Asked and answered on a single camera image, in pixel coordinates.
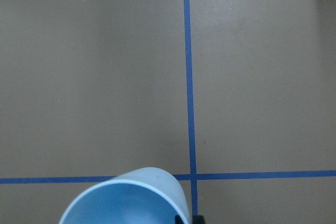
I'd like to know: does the blue cup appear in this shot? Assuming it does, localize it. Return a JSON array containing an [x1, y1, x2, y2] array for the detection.
[[59, 167, 192, 223]]

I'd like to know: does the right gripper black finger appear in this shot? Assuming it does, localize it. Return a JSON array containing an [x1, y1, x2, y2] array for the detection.
[[192, 215, 205, 224]]

